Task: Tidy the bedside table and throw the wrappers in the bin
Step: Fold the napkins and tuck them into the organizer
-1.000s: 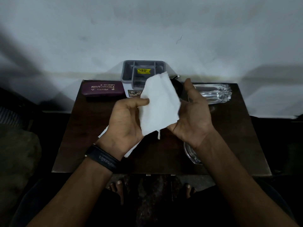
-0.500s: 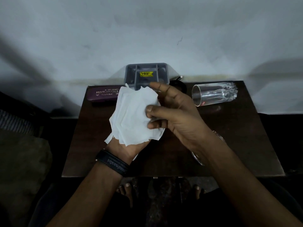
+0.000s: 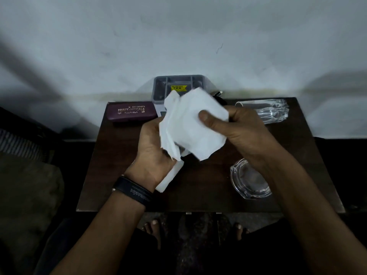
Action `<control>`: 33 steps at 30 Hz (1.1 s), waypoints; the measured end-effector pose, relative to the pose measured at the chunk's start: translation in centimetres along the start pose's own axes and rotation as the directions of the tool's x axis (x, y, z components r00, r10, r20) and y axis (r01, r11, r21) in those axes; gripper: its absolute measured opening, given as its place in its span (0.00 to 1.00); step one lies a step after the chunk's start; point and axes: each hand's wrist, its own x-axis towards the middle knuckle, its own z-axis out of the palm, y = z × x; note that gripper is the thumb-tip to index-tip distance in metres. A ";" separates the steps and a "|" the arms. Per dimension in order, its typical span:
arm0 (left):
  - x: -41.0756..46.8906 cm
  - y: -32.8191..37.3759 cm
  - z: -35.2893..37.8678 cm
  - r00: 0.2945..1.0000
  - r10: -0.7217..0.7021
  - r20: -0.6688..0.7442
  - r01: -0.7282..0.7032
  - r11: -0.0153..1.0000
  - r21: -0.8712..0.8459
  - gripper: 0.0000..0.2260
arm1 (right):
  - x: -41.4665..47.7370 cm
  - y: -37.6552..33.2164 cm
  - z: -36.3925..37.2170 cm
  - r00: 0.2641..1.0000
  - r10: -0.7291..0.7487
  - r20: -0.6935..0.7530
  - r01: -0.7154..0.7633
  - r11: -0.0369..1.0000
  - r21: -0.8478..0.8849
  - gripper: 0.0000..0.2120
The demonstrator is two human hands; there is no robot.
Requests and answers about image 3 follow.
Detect black wristband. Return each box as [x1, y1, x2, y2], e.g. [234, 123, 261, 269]
[112, 176, 155, 207]

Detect striped cloth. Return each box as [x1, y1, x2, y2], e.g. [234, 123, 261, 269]
[0, 128, 46, 161]

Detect person's left hand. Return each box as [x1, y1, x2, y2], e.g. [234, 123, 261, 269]
[126, 117, 184, 196]

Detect white tissue paper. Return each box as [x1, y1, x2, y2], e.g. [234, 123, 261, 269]
[155, 87, 230, 193]

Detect person's right foot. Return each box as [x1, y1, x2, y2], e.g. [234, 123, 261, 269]
[233, 222, 249, 241]

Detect person's left forearm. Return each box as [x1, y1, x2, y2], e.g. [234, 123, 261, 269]
[51, 184, 147, 275]

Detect person's right forearm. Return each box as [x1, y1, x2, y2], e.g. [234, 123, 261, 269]
[252, 143, 367, 275]

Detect person's right hand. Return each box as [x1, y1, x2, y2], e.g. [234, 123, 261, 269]
[198, 106, 281, 167]

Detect clear glass ashtray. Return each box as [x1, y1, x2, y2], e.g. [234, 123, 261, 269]
[230, 158, 272, 200]

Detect person's left foot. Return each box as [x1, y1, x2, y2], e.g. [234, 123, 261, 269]
[142, 219, 163, 250]

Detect olive cushion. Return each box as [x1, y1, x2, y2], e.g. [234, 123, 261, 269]
[0, 152, 65, 275]

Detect grey plastic organizer tray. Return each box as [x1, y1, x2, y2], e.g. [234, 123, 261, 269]
[153, 75, 207, 102]

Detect person's foot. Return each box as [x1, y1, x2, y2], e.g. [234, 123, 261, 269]
[142, 219, 163, 250]
[233, 222, 249, 241]

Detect maroon spectacle case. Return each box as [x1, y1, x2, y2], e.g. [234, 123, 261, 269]
[106, 101, 159, 123]

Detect clear glass tumbler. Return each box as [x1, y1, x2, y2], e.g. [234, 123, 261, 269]
[235, 99, 289, 125]

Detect white box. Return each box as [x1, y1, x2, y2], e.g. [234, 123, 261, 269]
[154, 101, 168, 119]

